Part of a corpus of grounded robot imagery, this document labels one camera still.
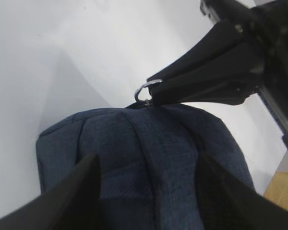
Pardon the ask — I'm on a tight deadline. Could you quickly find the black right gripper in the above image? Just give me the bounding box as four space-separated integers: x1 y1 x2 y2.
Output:
148 0 288 149

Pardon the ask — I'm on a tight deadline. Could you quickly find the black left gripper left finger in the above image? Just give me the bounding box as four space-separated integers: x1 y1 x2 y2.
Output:
0 156 101 230

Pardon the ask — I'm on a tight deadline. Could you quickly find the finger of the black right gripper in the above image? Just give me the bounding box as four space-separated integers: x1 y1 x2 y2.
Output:
153 45 264 105

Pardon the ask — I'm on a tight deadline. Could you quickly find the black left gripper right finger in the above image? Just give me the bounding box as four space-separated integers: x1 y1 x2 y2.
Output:
195 153 288 230

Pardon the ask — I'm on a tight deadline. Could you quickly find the navy blue lunch bag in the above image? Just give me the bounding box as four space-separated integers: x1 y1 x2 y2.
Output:
36 104 254 230

